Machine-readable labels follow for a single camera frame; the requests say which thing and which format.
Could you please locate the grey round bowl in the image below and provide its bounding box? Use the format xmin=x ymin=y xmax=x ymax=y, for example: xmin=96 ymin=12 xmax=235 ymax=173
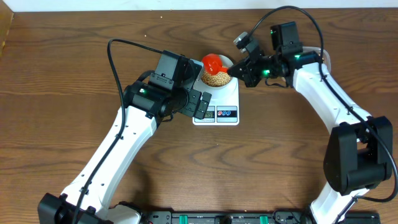
xmin=201 ymin=70 xmax=232 ymax=87

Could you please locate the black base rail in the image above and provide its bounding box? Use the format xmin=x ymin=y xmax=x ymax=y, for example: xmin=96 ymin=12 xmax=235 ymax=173
xmin=139 ymin=210 xmax=382 ymax=224

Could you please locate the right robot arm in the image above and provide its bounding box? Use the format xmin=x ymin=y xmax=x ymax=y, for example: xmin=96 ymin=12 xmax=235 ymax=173
xmin=228 ymin=22 xmax=397 ymax=223

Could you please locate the red plastic measuring scoop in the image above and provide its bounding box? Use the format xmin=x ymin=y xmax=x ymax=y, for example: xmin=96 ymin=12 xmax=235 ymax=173
xmin=201 ymin=54 xmax=228 ymax=75

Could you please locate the white digital kitchen scale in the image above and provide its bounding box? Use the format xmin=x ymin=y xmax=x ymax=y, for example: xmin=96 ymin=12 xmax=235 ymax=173
xmin=193 ymin=77 xmax=239 ymax=126

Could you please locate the left black cable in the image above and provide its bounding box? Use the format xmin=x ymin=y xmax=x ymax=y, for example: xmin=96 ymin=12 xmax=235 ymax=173
xmin=71 ymin=37 xmax=164 ymax=224

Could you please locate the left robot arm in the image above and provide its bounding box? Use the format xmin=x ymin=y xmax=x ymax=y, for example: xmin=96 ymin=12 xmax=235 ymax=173
xmin=37 ymin=50 xmax=211 ymax=223

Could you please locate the black cable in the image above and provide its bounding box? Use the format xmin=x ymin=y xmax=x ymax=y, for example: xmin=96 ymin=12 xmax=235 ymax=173
xmin=247 ymin=5 xmax=398 ymax=203
xmin=71 ymin=37 xmax=164 ymax=224

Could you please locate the right black cable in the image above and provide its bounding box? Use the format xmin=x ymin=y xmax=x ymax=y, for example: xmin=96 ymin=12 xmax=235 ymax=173
xmin=247 ymin=5 xmax=398 ymax=203

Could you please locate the clear plastic container of beans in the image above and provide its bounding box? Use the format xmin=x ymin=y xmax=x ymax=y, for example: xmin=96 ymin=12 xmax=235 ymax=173
xmin=303 ymin=47 xmax=331 ymax=73

